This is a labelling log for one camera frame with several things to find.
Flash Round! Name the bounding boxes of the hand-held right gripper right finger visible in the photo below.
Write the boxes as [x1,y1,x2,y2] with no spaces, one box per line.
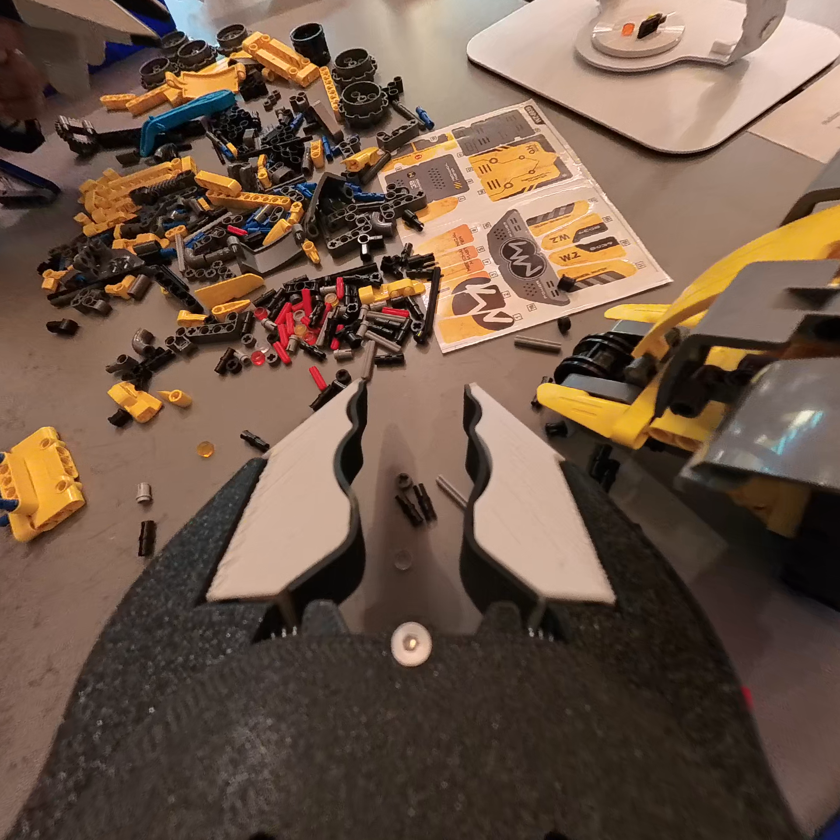
[459,382,618,632]

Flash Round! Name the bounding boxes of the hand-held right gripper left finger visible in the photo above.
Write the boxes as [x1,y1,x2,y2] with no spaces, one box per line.
[205,378,368,634]

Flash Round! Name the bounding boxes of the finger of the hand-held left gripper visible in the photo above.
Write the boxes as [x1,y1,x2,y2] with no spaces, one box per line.
[10,0,163,97]

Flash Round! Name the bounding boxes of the person's left hand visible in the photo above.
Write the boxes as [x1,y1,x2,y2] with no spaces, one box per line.
[0,20,48,127]

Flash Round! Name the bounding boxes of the scattered small black pieces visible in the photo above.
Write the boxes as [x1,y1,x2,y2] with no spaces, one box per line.
[530,315,621,493]

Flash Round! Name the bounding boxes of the heap of red black pegs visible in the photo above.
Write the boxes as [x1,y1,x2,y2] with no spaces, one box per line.
[252,262,444,411]

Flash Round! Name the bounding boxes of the yellow angled brick piece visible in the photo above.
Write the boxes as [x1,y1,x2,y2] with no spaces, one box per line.
[107,382,164,424]

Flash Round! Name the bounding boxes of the pile of assorted brick parts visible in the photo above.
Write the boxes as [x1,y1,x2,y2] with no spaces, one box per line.
[36,23,437,388]

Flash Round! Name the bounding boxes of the yellow panel with blue pins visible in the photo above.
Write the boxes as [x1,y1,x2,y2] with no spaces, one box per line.
[0,427,86,542]

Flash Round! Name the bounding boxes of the yellow and grey sticker sheet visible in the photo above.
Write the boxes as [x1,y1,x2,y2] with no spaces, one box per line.
[377,98,673,355]

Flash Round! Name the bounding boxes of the yellow grey toy brick model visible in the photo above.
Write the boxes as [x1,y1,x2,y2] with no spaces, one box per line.
[535,154,840,542]

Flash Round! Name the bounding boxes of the white printed paper sheet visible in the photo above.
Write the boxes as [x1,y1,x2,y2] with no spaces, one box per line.
[748,85,840,161]

